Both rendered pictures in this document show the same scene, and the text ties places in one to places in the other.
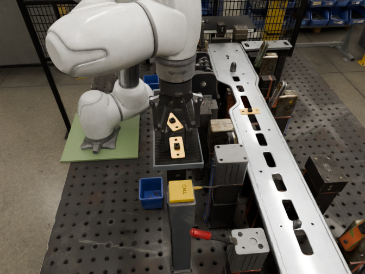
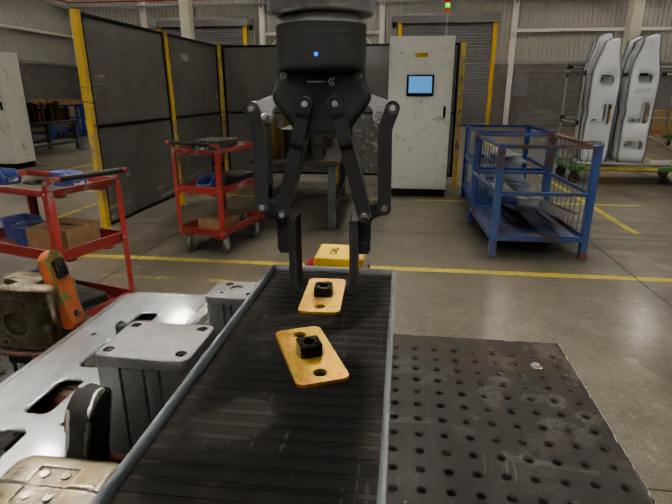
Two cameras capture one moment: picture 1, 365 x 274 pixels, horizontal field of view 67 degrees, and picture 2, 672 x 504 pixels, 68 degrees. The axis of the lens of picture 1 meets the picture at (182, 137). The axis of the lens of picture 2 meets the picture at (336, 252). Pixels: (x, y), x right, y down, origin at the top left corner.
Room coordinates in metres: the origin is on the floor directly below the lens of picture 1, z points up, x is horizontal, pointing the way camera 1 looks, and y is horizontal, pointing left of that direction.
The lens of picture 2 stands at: (0.99, 0.12, 1.35)
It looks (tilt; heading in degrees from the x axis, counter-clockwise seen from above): 18 degrees down; 192
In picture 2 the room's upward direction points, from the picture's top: straight up
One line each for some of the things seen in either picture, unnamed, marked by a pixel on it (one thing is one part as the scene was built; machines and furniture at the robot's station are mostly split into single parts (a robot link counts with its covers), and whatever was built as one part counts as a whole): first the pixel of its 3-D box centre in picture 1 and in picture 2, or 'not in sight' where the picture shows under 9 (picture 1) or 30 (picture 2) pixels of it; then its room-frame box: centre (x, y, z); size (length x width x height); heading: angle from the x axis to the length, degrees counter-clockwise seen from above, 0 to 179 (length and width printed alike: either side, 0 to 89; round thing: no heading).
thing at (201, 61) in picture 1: (199, 109); not in sight; (1.01, -0.08, 0.94); 0.18 x 0.13 x 0.49; 5
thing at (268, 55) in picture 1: (263, 82); not in sight; (1.35, -0.46, 0.87); 0.12 x 0.09 x 0.35; 95
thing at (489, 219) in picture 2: not in sight; (524, 189); (-3.89, 0.87, 0.47); 1.20 x 0.80 x 0.95; 7
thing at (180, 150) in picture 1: (176, 146); (323, 290); (0.55, 0.02, 1.17); 0.08 x 0.04 x 0.01; 7
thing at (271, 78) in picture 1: (262, 100); not in sight; (1.21, -0.44, 0.84); 0.11 x 0.08 x 0.29; 95
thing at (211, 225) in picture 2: not in sight; (219, 192); (-3.13, -1.83, 0.49); 0.81 x 0.46 x 0.97; 173
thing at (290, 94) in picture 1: (277, 122); not in sight; (1.00, -0.46, 0.87); 0.12 x 0.09 x 0.35; 95
